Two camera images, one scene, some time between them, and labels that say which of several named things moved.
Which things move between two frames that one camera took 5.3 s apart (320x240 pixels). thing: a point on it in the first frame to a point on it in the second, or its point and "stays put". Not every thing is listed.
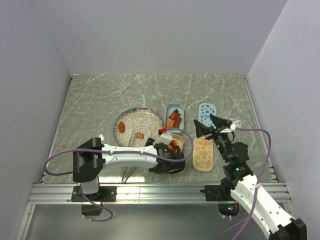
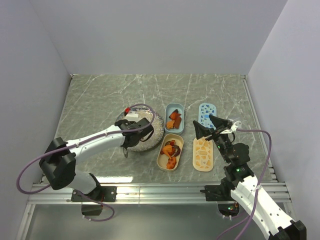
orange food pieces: (177, 121) stays put
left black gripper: (150, 142) to (126, 145)
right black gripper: (219, 123) stays put
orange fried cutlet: (170, 124) stays put
